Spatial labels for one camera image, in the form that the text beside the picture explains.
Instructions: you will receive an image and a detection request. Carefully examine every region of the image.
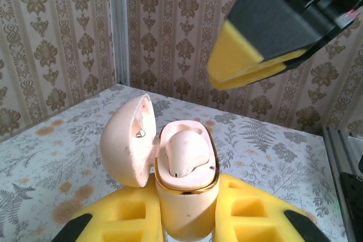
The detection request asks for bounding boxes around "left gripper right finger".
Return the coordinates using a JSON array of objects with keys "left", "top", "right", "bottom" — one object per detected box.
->
[{"left": 213, "top": 172, "right": 332, "bottom": 242}]

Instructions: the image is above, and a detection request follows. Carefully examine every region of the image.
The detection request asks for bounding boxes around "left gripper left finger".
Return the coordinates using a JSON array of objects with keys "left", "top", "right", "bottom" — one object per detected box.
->
[{"left": 50, "top": 185, "right": 165, "bottom": 242}]

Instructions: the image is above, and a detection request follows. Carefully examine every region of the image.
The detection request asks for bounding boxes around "small pink round object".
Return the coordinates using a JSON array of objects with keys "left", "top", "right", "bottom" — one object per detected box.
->
[{"left": 99, "top": 93, "right": 221, "bottom": 242}]

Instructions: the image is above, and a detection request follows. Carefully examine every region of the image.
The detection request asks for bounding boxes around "pale pink wireless earbud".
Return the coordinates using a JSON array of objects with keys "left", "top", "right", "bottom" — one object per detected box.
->
[{"left": 165, "top": 129, "right": 216, "bottom": 179}]

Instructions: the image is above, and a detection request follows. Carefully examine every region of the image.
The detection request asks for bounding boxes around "floral patterned table cover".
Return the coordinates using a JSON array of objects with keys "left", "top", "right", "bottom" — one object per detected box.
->
[{"left": 0, "top": 83, "right": 341, "bottom": 242}]

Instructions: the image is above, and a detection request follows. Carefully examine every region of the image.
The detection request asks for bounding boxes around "aluminium frame post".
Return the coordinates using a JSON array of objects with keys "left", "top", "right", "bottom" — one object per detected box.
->
[{"left": 108, "top": 0, "right": 132, "bottom": 86}]

